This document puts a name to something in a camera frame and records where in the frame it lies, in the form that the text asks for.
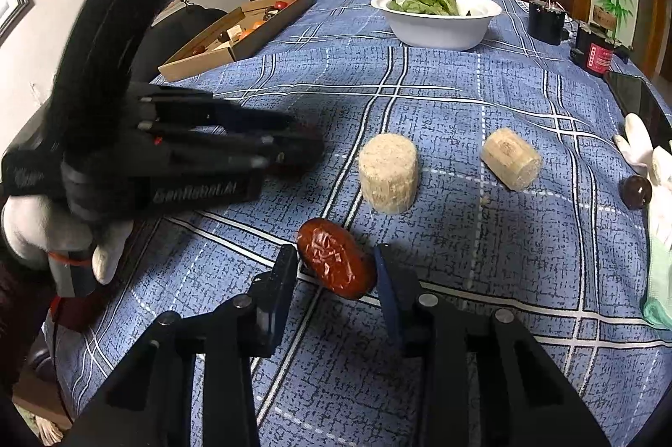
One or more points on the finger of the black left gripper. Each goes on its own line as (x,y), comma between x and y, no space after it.
(201,127)

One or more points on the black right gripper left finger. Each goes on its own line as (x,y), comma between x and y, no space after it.
(147,399)

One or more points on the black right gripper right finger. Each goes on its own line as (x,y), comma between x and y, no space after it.
(476,370)

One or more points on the red date fruit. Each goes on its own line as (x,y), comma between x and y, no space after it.
(335,257)

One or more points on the dark round fruit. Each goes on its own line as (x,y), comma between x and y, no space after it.
(636,192)

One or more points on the white gloved left hand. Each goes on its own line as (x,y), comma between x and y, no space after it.
(34,226)

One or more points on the black sofa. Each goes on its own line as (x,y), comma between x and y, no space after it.
(167,36)

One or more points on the cardboard box with items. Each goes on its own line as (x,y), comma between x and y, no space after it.
(237,36)

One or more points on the beige cylindrical cake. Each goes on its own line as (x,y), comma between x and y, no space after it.
(389,173)
(511,159)

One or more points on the blue plaid tablecloth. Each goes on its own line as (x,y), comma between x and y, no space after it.
(565,254)

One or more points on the white bowl with greens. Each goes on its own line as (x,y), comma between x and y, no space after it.
(458,25)

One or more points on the black phone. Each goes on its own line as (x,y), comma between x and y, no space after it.
(633,96)

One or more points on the black jar red label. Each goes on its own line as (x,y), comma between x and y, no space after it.
(593,50)

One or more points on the framed wall picture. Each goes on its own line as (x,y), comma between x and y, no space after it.
(11,14)

